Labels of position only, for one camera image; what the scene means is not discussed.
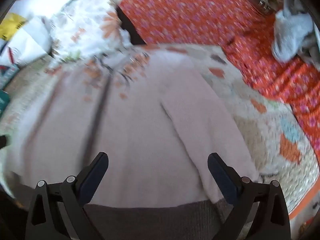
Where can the grey cloth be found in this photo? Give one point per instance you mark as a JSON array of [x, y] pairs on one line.
[[287, 35]]

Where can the orange red patterned blanket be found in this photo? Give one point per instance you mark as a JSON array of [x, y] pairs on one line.
[[190, 17]]

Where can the yellow plastic bag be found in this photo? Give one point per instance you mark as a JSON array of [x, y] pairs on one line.
[[12, 25]]

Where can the heart print quilt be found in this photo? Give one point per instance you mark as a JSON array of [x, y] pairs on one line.
[[262, 135]]

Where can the pale pink sweater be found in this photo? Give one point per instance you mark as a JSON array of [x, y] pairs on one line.
[[137, 130]]

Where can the teal packet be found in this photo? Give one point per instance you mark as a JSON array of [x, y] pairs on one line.
[[3, 102]]

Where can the white paper bag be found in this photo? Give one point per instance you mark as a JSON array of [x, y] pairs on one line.
[[27, 42]]

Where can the shiny metal container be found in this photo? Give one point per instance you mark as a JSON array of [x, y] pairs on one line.
[[263, 5]]

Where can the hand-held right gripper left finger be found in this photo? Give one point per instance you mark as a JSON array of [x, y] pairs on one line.
[[93, 177]]

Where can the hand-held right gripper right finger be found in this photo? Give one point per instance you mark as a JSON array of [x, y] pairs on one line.
[[222, 177]]

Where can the white floral pillow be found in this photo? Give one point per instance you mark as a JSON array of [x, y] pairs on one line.
[[85, 30]]

